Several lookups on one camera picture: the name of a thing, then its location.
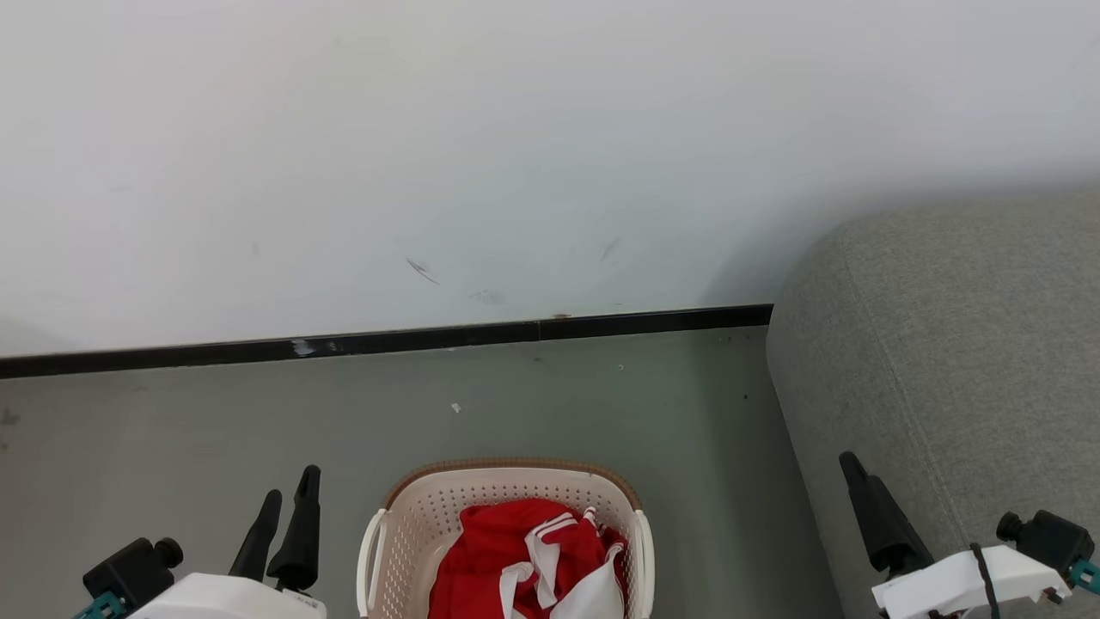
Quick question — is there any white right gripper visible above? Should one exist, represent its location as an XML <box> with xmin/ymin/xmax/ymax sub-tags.
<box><xmin>839</xmin><ymin>450</ymin><xmax>1073</xmax><ymax>619</ymax></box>

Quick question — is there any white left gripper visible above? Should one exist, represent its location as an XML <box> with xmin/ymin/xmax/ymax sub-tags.
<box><xmin>127</xmin><ymin>465</ymin><xmax>328</xmax><ymax>619</ymax></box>

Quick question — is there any grey fabric sofa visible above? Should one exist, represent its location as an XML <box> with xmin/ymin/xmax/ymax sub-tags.
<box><xmin>765</xmin><ymin>187</ymin><xmax>1100</xmax><ymax>619</ymax></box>

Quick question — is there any cream perforated laundry basket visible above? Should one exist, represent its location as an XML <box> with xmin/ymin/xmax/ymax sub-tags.
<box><xmin>356</xmin><ymin>457</ymin><xmax>656</xmax><ymax>619</ymax></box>

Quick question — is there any black baseboard strip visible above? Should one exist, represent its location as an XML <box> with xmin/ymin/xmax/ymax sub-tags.
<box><xmin>0</xmin><ymin>303</ymin><xmax>774</xmax><ymax>380</ymax></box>

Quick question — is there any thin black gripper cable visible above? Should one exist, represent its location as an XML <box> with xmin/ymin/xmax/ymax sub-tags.
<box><xmin>969</xmin><ymin>542</ymin><xmax>1003</xmax><ymax>619</ymax></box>

